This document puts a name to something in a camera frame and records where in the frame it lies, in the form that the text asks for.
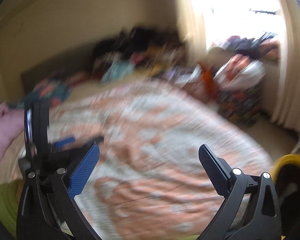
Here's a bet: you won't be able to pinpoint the yellow rimmed black trash bin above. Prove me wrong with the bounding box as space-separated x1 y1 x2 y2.
270 154 300 239

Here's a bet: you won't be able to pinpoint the green sleeve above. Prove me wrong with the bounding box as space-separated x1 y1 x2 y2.
0 179 24 239

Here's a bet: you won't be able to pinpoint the floral dark pillow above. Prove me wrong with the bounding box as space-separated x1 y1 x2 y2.
21 79 71 108

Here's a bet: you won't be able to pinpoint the orange white patterned bedspread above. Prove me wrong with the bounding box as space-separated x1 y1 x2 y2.
0 78 273 240

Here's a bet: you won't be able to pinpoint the light blue garment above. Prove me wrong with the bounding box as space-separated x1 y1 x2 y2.
101 60 135 83

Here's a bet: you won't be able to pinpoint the dinosaur print laundry basket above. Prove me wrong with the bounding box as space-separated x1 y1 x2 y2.
217 81 263 127

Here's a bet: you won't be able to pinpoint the pile of clothes on bed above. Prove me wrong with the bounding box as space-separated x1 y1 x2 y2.
87 26 187 80

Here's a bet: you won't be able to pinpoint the cream curtain right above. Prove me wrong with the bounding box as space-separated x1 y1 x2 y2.
271 0 300 133

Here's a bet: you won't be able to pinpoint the cream curtain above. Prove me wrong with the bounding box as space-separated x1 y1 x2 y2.
175 0 209 62
271 0 300 133

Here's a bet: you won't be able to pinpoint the floral fabric bag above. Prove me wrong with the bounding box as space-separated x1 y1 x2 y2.
170 65 206 101

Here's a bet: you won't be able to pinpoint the white plastic bag with clothes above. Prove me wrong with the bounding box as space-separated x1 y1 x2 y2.
213 54 266 91

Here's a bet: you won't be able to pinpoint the orange plastic bag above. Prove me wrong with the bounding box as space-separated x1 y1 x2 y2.
201 67 216 98

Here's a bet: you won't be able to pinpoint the cream curtain left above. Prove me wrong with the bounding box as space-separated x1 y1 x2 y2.
175 0 209 62

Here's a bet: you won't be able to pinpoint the clothes on window sill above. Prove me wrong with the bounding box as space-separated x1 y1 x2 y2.
207 32 280 61

